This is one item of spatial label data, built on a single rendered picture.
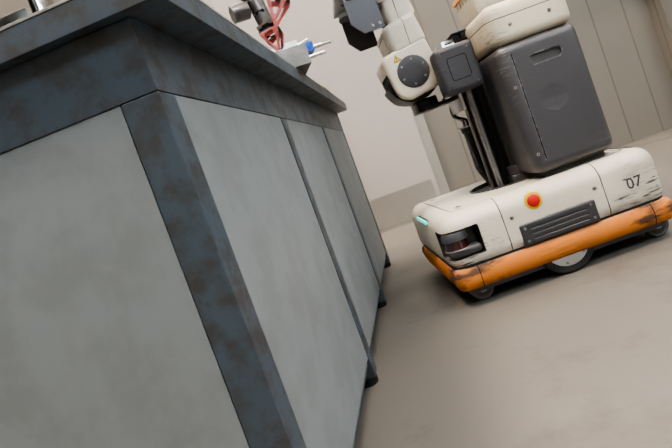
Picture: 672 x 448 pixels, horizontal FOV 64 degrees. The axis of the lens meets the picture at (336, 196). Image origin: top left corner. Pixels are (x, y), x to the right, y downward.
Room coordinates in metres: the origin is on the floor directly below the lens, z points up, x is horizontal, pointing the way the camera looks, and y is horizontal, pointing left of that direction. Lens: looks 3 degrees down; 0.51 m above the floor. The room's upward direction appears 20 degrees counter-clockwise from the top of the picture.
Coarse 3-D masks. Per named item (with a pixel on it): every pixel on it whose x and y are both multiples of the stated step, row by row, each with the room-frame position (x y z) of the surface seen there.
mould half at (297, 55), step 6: (288, 48) 1.42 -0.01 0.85; (294, 48) 1.42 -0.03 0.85; (300, 48) 1.43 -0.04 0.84; (306, 48) 1.43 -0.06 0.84; (282, 54) 1.42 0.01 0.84; (288, 54) 1.42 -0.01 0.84; (294, 54) 1.42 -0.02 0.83; (300, 54) 1.43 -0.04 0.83; (306, 54) 1.43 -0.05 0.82; (288, 60) 1.42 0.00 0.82; (294, 60) 1.42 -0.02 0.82; (300, 60) 1.42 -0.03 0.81; (306, 60) 1.43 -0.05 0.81; (300, 66) 1.43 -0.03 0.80; (306, 66) 1.46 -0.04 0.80; (306, 72) 1.54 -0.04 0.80
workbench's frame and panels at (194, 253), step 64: (128, 0) 0.61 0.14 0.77; (192, 0) 0.72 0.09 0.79; (0, 64) 0.64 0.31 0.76; (64, 64) 0.65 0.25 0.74; (128, 64) 0.64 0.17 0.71; (192, 64) 0.79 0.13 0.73; (256, 64) 1.08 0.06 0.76; (0, 128) 0.66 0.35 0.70; (64, 128) 0.66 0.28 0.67; (128, 128) 0.64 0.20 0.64; (192, 128) 0.70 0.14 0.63; (256, 128) 1.02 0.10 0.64; (320, 128) 1.85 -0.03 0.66; (0, 192) 0.67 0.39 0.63; (64, 192) 0.66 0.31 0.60; (128, 192) 0.65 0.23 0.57; (192, 192) 0.64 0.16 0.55; (256, 192) 0.87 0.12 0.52; (320, 192) 1.43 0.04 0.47; (0, 256) 0.68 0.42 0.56; (64, 256) 0.66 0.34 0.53; (128, 256) 0.65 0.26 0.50; (192, 256) 0.64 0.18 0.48; (256, 256) 0.76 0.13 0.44; (320, 256) 1.16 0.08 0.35; (384, 256) 2.40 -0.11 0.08; (0, 320) 0.68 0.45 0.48; (64, 320) 0.67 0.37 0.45; (128, 320) 0.66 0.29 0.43; (192, 320) 0.65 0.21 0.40; (256, 320) 0.67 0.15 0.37; (320, 320) 0.97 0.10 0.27; (0, 384) 0.69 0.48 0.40; (64, 384) 0.67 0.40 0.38; (128, 384) 0.66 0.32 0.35; (192, 384) 0.65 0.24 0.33; (256, 384) 0.64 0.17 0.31; (320, 384) 0.84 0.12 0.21
